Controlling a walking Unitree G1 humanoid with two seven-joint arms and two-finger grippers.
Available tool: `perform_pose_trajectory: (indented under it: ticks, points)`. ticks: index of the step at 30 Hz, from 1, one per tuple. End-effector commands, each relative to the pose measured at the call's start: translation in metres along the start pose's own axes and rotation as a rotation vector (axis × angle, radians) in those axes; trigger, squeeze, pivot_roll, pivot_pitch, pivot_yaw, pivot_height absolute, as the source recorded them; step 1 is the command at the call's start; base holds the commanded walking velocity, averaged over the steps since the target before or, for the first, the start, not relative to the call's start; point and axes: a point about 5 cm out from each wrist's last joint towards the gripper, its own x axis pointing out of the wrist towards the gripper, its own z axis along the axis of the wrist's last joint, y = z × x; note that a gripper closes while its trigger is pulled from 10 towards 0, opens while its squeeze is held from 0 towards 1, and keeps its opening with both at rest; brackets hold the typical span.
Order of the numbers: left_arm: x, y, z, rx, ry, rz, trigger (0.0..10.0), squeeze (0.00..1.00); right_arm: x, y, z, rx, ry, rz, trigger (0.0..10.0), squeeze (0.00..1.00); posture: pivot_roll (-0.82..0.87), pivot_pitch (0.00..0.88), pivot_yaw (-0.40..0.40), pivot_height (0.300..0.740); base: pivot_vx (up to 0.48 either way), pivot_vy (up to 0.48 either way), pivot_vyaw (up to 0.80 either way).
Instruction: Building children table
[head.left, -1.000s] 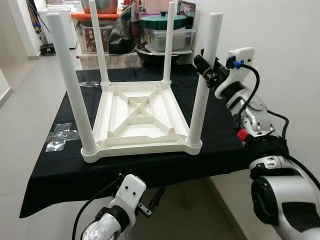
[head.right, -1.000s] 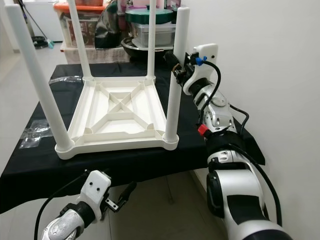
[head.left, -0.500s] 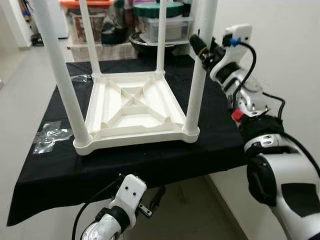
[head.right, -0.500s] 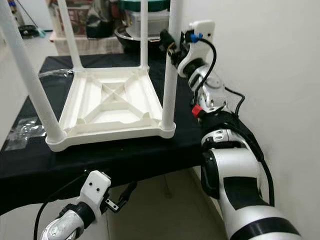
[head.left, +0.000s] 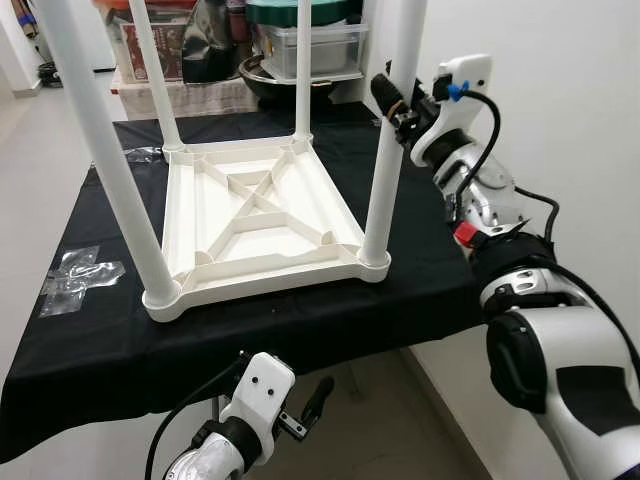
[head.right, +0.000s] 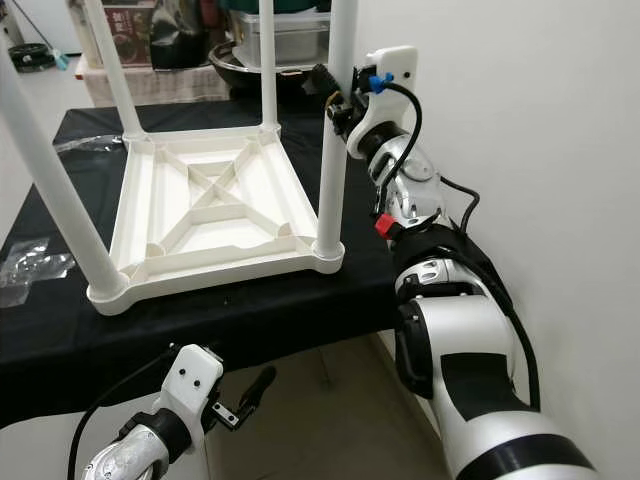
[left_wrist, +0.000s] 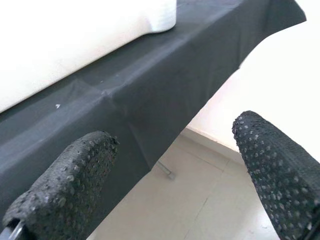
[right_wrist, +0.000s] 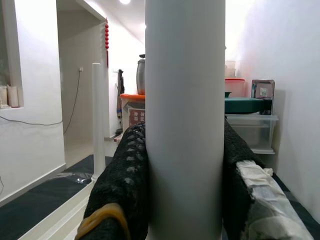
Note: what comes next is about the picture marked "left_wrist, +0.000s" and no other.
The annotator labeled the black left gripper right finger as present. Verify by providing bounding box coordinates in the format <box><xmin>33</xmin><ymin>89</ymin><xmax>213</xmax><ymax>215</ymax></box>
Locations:
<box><xmin>231</xmin><ymin>110</ymin><xmax>320</xmax><ymax>240</ymax></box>

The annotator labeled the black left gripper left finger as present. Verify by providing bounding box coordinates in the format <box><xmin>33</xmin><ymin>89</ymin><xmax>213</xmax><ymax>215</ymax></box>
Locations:
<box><xmin>1</xmin><ymin>130</ymin><xmax>120</xmax><ymax>240</ymax></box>

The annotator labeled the white ribbed plastic tabletop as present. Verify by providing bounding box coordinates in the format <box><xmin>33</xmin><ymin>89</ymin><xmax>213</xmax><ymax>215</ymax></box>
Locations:
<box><xmin>0</xmin><ymin>0</ymin><xmax>178</xmax><ymax>115</ymax></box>

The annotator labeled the black tablecloth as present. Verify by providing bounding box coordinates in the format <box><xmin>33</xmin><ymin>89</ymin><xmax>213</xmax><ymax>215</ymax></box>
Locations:
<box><xmin>0</xmin><ymin>0</ymin><xmax>308</xmax><ymax>240</ymax></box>

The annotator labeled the grey metal table leg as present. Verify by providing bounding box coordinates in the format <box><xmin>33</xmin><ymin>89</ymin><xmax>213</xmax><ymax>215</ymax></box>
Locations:
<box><xmin>156</xmin><ymin>160</ymin><xmax>177</xmax><ymax>180</ymax></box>

